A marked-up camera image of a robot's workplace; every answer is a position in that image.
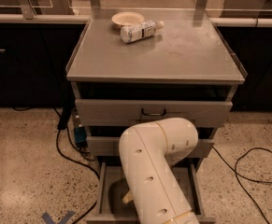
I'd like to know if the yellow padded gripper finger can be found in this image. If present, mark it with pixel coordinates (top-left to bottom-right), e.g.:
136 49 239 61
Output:
122 191 133 204

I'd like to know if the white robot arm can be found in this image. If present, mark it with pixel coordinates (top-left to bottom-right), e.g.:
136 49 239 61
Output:
119 118 200 224

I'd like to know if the grey bottom drawer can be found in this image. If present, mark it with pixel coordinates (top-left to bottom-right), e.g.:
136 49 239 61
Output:
86 161 216 224

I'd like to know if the grey drawer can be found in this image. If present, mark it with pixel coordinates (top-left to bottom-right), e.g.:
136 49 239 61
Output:
86 161 216 224
76 99 232 128
86 136 214 158

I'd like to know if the grey middle drawer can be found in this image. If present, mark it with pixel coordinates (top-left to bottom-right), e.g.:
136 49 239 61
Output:
86 136 214 158

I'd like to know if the grey top drawer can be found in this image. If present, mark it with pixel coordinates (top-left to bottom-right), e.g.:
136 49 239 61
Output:
76 99 232 128

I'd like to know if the grey drawer cabinet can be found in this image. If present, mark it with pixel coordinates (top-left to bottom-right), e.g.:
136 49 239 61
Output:
65 7 248 224

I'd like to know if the blue power box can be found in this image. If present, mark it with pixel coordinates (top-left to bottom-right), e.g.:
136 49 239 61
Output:
74 127 87 147

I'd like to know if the dark lower cabinet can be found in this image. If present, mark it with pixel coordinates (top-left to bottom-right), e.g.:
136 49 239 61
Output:
0 23 83 106

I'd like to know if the clear plastic water bottle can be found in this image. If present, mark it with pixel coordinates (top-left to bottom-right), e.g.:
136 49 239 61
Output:
121 21 165 44

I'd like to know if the white ceramic bowl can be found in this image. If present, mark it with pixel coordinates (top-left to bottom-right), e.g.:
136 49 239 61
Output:
111 12 144 29

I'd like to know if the black floor cable left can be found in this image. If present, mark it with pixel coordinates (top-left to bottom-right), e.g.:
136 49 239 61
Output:
12 106 101 224

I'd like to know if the black floor cable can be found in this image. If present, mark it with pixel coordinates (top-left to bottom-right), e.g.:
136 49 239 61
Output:
212 146 272 224
12 106 101 224

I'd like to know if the black top drawer handle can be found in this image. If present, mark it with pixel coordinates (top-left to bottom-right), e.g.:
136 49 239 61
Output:
141 108 166 117

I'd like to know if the black floor cable right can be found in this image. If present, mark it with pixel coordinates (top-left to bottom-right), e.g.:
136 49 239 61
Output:
212 146 272 224

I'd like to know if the white horizontal rail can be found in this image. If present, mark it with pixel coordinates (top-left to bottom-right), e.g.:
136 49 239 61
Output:
0 14 272 28

